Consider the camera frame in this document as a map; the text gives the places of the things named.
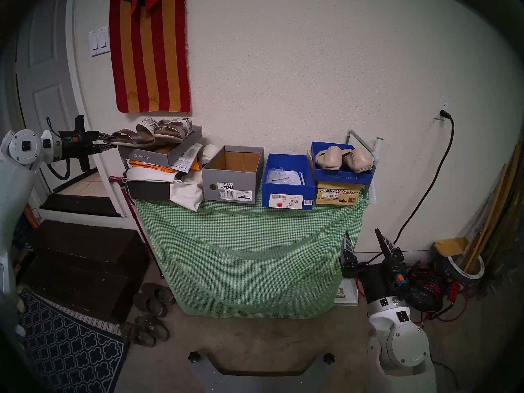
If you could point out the blue shoe box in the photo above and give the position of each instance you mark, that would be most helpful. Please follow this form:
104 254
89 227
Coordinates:
286 191

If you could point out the white light switch plate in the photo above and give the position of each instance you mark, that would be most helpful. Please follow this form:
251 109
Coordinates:
99 41

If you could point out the grey Vionic shoe box lid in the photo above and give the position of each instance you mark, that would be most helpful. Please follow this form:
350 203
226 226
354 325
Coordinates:
145 155

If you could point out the white rolled paper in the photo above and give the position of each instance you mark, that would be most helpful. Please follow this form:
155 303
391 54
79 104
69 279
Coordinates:
208 152

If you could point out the blue shoe box lid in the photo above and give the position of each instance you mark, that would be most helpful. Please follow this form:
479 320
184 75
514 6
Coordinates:
339 177

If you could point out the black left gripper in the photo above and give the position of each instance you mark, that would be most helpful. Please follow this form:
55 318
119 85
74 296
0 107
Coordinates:
82 144

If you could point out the dark brown wooden steps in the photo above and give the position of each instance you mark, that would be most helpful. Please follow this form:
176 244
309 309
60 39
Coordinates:
90 265

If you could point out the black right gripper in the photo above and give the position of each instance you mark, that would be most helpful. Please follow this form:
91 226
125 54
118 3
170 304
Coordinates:
380 279

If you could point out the beige ballet flat shoe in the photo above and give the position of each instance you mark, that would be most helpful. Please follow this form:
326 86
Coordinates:
329 159
358 161

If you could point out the red yellow striped wall flag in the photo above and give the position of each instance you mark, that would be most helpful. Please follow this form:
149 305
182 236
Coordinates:
147 56

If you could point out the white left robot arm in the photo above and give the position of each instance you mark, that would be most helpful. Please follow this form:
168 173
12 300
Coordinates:
16 191

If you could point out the white flat box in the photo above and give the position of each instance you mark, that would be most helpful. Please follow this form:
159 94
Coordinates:
348 294

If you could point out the white cloth dust bag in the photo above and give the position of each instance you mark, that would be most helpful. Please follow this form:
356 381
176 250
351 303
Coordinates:
188 193

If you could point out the brown slipper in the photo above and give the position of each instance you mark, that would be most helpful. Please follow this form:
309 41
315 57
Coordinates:
149 305
159 294

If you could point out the red walking cane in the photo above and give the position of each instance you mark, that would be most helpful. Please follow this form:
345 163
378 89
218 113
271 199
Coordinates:
137 224

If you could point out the white door frame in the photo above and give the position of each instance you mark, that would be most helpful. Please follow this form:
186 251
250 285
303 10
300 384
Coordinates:
77 89

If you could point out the green checkered tablecloth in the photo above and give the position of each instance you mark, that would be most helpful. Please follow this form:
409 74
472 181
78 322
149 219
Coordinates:
245 253

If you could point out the black base knob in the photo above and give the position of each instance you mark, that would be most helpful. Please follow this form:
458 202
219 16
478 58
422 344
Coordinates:
328 358
194 357

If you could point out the yellow padded envelope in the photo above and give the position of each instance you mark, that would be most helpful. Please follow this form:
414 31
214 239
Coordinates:
450 247

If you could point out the blue white patterned rug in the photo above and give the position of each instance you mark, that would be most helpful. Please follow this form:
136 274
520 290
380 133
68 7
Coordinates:
73 347

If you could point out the bundle of wooden sticks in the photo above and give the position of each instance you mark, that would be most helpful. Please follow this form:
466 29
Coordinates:
497 208

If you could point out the tan cardboard shoe box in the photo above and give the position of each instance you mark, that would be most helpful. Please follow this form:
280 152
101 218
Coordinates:
337 195

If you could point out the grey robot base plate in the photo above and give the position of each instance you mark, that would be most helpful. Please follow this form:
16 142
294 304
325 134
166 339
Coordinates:
262 382

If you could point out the white paper leaflet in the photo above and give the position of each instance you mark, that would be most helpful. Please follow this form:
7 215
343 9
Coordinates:
186 156

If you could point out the blue bucket with white rim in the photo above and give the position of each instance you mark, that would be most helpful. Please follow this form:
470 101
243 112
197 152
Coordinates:
470 273

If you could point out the clear plastic bag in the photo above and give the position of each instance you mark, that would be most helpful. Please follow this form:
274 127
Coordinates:
282 176

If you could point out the orange cloth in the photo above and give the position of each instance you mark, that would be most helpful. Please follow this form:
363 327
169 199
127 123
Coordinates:
143 165

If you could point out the white wall outlet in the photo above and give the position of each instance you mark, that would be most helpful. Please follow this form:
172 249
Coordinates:
442 103

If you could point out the white panel door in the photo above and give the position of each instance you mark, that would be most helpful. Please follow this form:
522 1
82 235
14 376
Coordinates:
49 68

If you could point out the dark brown shoe box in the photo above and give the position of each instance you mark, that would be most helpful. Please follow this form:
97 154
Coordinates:
147 190

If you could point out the grey cardboard shoe box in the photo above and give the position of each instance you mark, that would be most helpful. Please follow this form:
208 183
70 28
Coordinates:
231 183

